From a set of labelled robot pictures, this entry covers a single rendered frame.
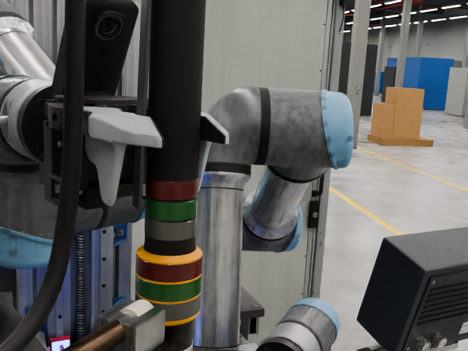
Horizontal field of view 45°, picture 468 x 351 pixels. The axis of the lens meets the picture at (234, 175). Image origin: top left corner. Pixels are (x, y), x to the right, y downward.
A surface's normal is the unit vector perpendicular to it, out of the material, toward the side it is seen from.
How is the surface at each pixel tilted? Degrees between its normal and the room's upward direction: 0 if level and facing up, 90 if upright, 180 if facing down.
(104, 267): 90
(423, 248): 15
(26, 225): 90
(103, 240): 90
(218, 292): 73
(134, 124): 42
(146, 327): 90
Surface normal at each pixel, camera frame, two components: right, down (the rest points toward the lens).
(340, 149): 0.10, 0.53
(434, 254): 0.18, -0.89
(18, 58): -0.03, -0.52
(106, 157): -0.86, 0.05
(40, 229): 0.68, 0.16
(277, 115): 0.09, -0.17
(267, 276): 0.47, 0.19
